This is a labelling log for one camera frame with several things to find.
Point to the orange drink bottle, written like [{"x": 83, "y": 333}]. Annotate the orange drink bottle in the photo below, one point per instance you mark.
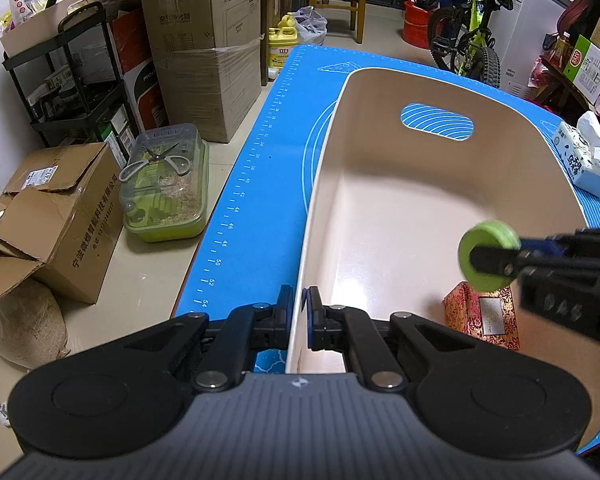
[{"x": 561, "y": 50}]

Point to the beige sack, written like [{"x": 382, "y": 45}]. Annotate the beige sack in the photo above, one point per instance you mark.
[{"x": 20, "y": 325}]

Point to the white floor wrapper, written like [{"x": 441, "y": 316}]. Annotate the white floor wrapper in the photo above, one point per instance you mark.
[{"x": 4, "y": 414}]

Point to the blue silicone mat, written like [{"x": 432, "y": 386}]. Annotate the blue silicone mat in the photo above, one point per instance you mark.
[{"x": 260, "y": 185}]

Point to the white chest freezer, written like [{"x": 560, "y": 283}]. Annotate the white chest freezer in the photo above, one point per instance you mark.
[{"x": 525, "y": 20}]

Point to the clear plastic bag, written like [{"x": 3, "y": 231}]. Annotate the clear plastic bag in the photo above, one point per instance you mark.
[{"x": 310, "y": 25}]

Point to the red bucket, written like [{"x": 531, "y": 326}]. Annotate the red bucket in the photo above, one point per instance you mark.
[{"x": 415, "y": 25}]

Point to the green cage with clear lid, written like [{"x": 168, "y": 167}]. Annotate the green cage with clear lid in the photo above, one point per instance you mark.
[{"x": 165, "y": 210}]

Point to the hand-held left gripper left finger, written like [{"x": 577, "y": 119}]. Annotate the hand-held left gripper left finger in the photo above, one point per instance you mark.
[{"x": 282, "y": 310}]

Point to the lime green round disc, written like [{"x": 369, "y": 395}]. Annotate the lime green round disc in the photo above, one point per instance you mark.
[{"x": 485, "y": 234}]

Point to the green and black bicycle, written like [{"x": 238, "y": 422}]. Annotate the green and black bicycle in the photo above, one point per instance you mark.
[{"x": 490, "y": 62}]

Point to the green and white carton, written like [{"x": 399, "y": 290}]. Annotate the green and white carton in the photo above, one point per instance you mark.
[{"x": 592, "y": 67}]

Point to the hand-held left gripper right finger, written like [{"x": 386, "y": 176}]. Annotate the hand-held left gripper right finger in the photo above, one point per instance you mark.
[{"x": 306, "y": 310}]

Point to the open brown cardboard box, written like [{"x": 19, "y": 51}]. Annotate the open brown cardboard box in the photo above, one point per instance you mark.
[{"x": 70, "y": 220}]

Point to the tall printed cardboard box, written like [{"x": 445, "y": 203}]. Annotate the tall printed cardboard box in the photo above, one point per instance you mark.
[{"x": 200, "y": 5}]

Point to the cream plastic basket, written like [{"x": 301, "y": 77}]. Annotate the cream plastic basket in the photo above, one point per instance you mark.
[{"x": 405, "y": 210}]

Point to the white tissue pack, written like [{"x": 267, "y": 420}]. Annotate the white tissue pack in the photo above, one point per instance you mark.
[{"x": 580, "y": 160}]

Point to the dark wooden side table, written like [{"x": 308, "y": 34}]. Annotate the dark wooden side table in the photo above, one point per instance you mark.
[{"x": 565, "y": 90}]

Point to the black rolling rack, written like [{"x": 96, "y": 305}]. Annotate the black rolling rack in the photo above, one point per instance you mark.
[{"x": 80, "y": 8}]

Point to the small yellow detergent jug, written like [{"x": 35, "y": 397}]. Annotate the small yellow detergent jug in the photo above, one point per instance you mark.
[{"x": 287, "y": 22}]

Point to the white printed snack bag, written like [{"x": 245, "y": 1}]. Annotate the white printed snack bag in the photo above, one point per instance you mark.
[{"x": 20, "y": 0}]

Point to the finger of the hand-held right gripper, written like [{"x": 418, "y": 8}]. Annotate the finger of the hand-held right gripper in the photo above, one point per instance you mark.
[
  {"x": 495, "y": 260},
  {"x": 542, "y": 247}
]

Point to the plastic wrapped cardboard box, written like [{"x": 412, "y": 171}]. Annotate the plastic wrapped cardboard box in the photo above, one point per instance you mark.
[{"x": 210, "y": 90}]

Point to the large yellow detergent jug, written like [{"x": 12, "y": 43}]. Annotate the large yellow detergent jug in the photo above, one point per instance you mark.
[{"x": 280, "y": 52}]

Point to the white and red appliance box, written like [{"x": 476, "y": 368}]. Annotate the white and red appliance box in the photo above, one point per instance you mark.
[{"x": 147, "y": 95}]

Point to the orange appliance box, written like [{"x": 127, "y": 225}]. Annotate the orange appliance box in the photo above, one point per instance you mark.
[{"x": 130, "y": 40}]

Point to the red patterned gift box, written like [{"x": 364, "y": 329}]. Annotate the red patterned gift box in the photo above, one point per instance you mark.
[{"x": 485, "y": 317}]

